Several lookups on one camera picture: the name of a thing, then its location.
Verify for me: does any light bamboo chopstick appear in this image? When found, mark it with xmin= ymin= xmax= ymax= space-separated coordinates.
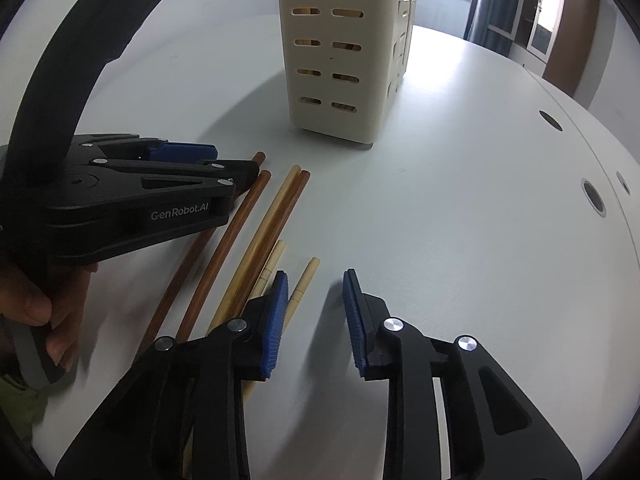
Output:
xmin=205 ymin=164 xmax=302 ymax=333
xmin=247 ymin=239 xmax=287 ymax=311
xmin=285 ymin=257 xmax=321 ymax=333

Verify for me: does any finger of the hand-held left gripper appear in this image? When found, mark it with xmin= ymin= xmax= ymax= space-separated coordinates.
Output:
xmin=90 ymin=156 xmax=261 ymax=197
xmin=82 ymin=135 xmax=220 ymax=162

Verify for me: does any dark blue curtain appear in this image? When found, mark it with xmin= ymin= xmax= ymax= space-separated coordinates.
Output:
xmin=462 ymin=0 xmax=516 ymax=53

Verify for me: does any brown glass door cabinet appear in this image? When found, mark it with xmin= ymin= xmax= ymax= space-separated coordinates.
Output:
xmin=482 ymin=0 xmax=601 ymax=96

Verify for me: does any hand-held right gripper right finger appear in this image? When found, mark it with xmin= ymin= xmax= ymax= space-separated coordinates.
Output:
xmin=342 ymin=268 xmax=584 ymax=480

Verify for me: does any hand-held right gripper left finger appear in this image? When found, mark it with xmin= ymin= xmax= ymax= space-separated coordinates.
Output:
xmin=54 ymin=269 xmax=290 ymax=480

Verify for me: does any person's left hand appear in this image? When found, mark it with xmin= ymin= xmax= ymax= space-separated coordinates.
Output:
xmin=0 ymin=259 xmax=99 ymax=376

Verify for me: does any green clothing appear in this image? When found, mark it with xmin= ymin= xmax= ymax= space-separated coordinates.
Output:
xmin=0 ymin=372 xmax=48 ymax=441

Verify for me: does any cream plastic utensil holder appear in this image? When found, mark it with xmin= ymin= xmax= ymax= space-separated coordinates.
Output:
xmin=276 ymin=0 xmax=417 ymax=149

